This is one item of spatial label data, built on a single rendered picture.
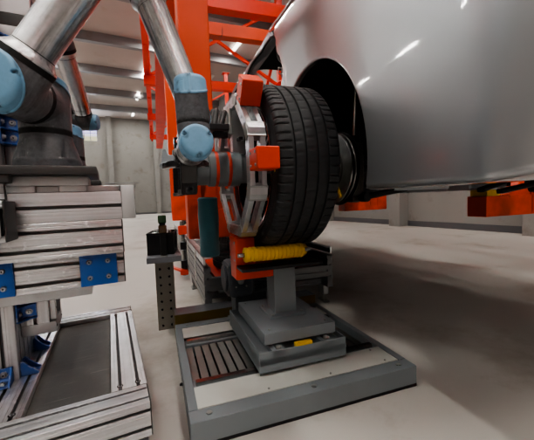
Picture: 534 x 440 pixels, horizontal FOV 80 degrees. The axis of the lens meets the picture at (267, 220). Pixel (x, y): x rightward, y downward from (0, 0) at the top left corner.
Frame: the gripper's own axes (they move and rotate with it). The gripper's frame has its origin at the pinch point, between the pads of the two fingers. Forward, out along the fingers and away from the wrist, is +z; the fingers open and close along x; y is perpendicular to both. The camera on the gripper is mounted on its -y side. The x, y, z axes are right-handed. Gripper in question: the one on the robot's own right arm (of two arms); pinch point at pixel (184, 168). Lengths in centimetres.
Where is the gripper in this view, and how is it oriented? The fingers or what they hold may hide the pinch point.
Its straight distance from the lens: 107.1
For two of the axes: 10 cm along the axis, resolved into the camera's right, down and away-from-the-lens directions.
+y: -0.6, -10.0, -0.7
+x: -9.4, 0.8, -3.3
